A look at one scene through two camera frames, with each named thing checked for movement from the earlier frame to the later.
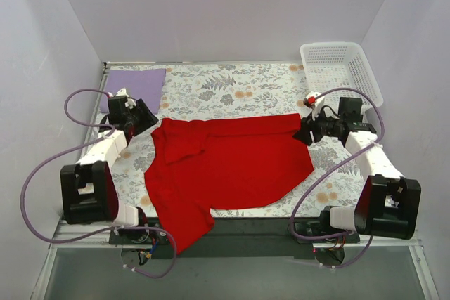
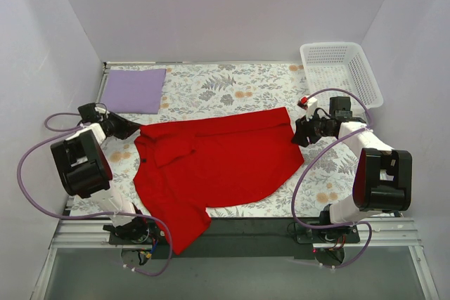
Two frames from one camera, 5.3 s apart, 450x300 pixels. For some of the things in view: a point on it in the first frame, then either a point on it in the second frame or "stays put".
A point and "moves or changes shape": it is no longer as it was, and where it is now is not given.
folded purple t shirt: [146, 84] stays put
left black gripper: [141, 114] -> [119, 127]
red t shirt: [194, 166] moves or changes shape
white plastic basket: [328, 65] stays put
